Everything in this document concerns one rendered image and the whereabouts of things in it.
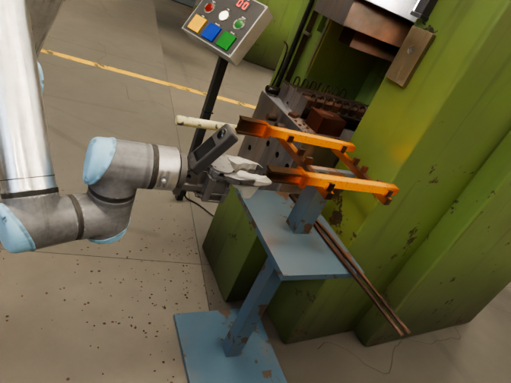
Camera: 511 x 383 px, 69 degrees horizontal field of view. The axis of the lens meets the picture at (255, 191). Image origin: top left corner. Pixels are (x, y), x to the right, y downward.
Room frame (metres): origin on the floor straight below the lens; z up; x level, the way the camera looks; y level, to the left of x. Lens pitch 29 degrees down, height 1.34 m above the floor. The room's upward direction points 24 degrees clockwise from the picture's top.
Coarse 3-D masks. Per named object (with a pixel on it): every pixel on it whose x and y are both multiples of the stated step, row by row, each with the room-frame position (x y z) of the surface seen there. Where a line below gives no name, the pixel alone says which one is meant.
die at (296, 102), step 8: (288, 88) 1.54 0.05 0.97; (296, 88) 1.51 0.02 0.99; (304, 88) 1.59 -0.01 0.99; (280, 96) 1.57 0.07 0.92; (288, 96) 1.53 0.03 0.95; (296, 96) 1.49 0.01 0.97; (304, 96) 1.46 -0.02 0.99; (336, 96) 1.71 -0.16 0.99; (288, 104) 1.51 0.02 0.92; (296, 104) 1.47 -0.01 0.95; (304, 104) 1.43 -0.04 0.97; (312, 104) 1.44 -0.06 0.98; (320, 104) 1.47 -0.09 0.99; (328, 104) 1.49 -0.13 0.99; (336, 104) 1.55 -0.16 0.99; (352, 104) 1.63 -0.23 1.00; (336, 112) 1.52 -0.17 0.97; (344, 112) 1.55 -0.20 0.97; (352, 112) 1.57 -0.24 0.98; (360, 112) 1.60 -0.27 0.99
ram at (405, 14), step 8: (368, 0) 1.39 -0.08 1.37; (376, 0) 1.41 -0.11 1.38; (384, 0) 1.43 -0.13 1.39; (392, 0) 1.45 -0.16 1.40; (400, 0) 1.47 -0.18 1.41; (408, 0) 1.49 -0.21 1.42; (416, 0) 1.51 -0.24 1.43; (384, 8) 1.44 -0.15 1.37; (392, 8) 1.46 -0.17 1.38; (400, 8) 1.48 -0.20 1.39; (408, 8) 1.50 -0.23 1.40; (400, 16) 1.50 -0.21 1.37; (408, 16) 1.51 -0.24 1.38
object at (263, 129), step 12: (240, 120) 0.98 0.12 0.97; (252, 120) 1.00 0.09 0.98; (240, 132) 0.98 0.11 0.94; (252, 132) 1.01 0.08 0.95; (264, 132) 1.02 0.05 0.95; (276, 132) 1.04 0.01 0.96; (288, 132) 1.06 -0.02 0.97; (300, 132) 1.11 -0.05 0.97; (324, 144) 1.13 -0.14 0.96; (336, 144) 1.16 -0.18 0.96; (348, 144) 1.19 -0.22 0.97
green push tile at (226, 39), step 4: (224, 32) 1.76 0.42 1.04; (224, 36) 1.75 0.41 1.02; (228, 36) 1.75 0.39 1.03; (232, 36) 1.74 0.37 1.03; (220, 40) 1.74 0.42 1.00; (224, 40) 1.74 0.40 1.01; (228, 40) 1.73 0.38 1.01; (232, 40) 1.73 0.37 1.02; (216, 44) 1.74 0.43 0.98; (220, 44) 1.73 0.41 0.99; (224, 44) 1.72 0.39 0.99; (228, 44) 1.72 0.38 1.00; (232, 44) 1.73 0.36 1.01; (224, 48) 1.71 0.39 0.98; (228, 48) 1.71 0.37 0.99
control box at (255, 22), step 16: (208, 0) 1.91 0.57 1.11; (224, 0) 1.88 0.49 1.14; (240, 0) 1.86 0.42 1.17; (192, 16) 1.87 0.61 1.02; (208, 16) 1.85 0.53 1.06; (240, 16) 1.81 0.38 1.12; (256, 16) 1.79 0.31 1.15; (192, 32) 1.81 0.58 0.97; (240, 32) 1.76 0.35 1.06; (256, 32) 1.80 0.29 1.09; (208, 48) 1.81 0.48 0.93; (240, 48) 1.73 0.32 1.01
